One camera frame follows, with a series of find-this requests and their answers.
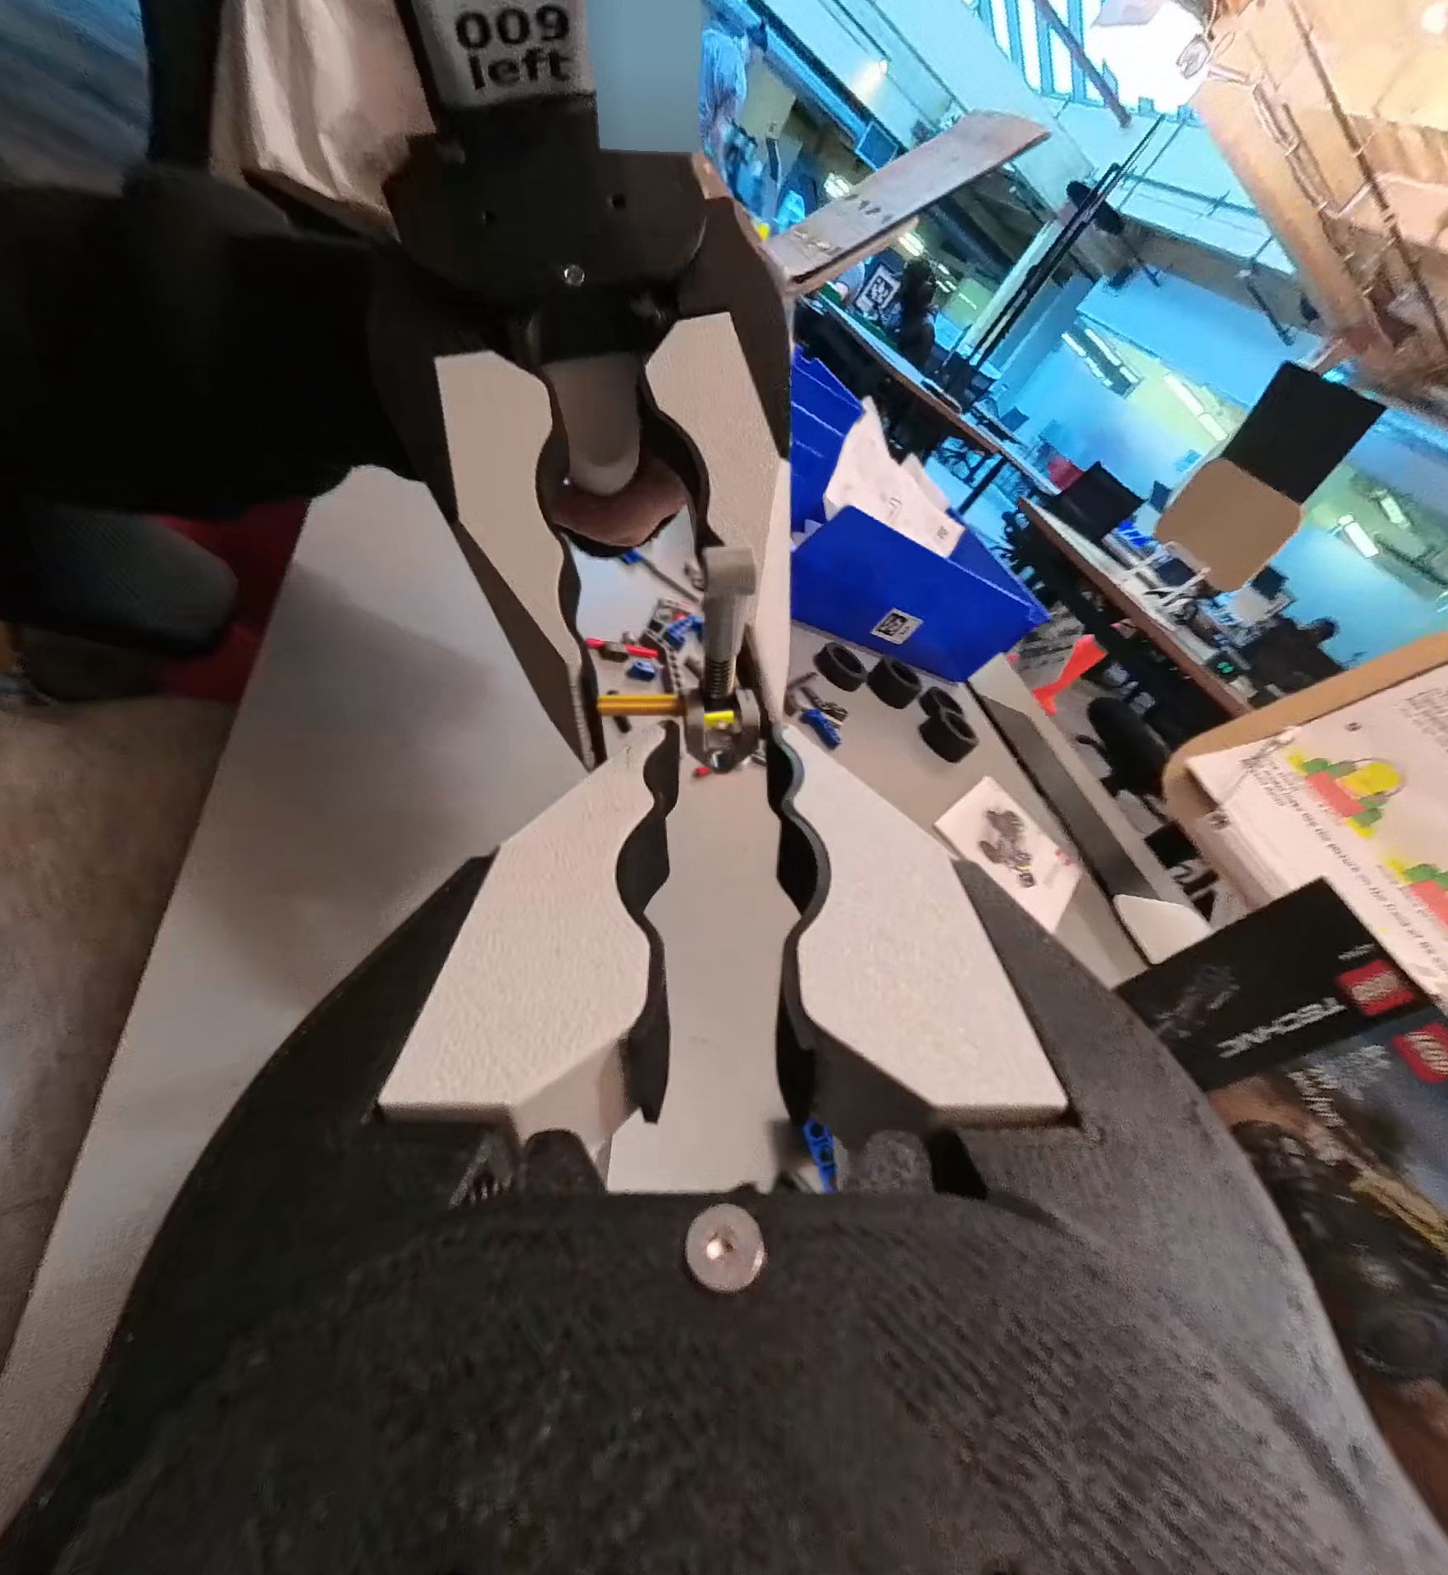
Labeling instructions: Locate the person's left hand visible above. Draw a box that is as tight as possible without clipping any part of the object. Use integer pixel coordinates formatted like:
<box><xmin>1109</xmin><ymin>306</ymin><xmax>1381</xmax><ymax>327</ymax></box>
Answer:
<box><xmin>548</xmin><ymin>468</ymin><xmax>690</xmax><ymax>549</ymax></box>

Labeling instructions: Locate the orange cone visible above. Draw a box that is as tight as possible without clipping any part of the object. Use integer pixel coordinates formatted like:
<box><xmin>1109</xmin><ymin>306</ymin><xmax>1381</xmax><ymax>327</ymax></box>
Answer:
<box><xmin>1034</xmin><ymin>634</ymin><xmax>1099</xmax><ymax>718</ymax></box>

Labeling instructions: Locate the beige and black panel stand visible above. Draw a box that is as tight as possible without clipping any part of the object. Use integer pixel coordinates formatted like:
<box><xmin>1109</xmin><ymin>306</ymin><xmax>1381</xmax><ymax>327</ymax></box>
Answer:
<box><xmin>1154</xmin><ymin>361</ymin><xmax>1389</xmax><ymax>593</ymax></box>

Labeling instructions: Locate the car picture leaflet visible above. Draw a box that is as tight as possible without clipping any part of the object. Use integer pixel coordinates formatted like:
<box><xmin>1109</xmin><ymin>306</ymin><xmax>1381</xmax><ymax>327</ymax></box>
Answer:
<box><xmin>932</xmin><ymin>776</ymin><xmax>1084</xmax><ymax>933</ymax></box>

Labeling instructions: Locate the person's left forearm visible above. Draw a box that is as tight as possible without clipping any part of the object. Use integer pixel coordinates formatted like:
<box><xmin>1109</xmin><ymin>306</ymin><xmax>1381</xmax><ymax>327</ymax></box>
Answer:
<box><xmin>0</xmin><ymin>154</ymin><xmax>453</xmax><ymax>618</ymax></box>

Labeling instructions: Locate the blue bin with square tag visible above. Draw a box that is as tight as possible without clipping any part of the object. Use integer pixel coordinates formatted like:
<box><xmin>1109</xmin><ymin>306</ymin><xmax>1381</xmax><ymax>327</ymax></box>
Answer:
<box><xmin>788</xmin><ymin>504</ymin><xmax>1050</xmax><ymax>684</ymax></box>

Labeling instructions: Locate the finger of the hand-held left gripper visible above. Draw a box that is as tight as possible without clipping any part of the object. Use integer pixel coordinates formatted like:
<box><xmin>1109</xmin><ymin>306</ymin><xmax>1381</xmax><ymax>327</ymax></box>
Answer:
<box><xmin>433</xmin><ymin>347</ymin><xmax>611</xmax><ymax>775</ymax></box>
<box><xmin>637</xmin><ymin>311</ymin><xmax>793</xmax><ymax>739</ymax></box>

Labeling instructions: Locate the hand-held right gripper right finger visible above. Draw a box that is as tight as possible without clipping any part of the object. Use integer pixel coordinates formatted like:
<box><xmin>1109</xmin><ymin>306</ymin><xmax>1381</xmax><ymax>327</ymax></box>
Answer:
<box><xmin>767</xmin><ymin>726</ymin><xmax>1072</xmax><ymax>1158</ymax></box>

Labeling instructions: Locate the white paper sheet in bin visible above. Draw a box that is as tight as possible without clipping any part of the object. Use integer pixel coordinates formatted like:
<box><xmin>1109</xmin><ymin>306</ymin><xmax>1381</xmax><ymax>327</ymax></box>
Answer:
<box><xmin>822</xmin><ymin>399</ymin><xmax>968</xmax><ymax>556</ymax></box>

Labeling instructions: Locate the tilted grey sign board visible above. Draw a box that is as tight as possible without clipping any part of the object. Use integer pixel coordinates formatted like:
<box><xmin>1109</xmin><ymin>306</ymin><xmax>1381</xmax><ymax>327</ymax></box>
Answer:
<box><xmin>765</xmin><ymin>110</ymin><xmax>1050</xmax><ymax>297</ymax></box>

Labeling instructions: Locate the pile of loose toy bricks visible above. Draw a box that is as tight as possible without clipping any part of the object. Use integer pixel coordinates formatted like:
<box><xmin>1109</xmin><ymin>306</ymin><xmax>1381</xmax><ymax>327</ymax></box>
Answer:
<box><xmin>583</xmin><ymin>596</ymin><xmax>850</xmax><ymax>755</ymax></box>

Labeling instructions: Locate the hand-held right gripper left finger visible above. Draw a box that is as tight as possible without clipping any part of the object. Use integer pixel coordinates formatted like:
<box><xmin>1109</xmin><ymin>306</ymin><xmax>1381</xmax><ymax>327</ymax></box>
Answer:
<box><xmin>376</xmin><ymin>734</ymin><xmax>683</xmax><ymax>1193</ymax></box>

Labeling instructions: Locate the plain blue bin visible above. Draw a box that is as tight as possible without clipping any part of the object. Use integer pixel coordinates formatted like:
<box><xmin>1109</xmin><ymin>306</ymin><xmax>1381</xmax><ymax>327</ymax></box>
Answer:
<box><xmin>790</xmin><ymin>351</ymin><xmax>885</xmax><ymax>531</ymax></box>

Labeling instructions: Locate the grey toy shock absorber assembly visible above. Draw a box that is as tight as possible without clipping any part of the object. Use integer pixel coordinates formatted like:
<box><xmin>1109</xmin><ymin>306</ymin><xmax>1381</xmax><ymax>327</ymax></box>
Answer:
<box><xmin>596</xmin><ymin>544</ymin><xmax>767</xmax><ymax>778</ymax></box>

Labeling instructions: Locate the toy set box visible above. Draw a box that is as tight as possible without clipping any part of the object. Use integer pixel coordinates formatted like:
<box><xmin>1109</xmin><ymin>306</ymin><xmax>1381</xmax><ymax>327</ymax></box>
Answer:
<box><xmin>1110</xmin><ymin>876</ymin><xmax>1448</xmax><ymax>1522</ymax></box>

